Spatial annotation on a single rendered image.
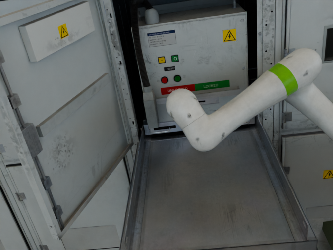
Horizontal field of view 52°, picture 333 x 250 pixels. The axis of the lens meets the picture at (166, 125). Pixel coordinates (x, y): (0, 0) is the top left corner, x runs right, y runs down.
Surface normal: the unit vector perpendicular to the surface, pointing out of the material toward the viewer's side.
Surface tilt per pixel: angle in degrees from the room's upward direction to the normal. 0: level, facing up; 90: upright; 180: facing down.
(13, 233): 90
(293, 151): 90
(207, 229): 0
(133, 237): 0
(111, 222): 90
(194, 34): 90
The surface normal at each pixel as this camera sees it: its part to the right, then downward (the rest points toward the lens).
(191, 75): -0.02, 0.49
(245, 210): -0.14, -0.87
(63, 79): 0.93, 0.05
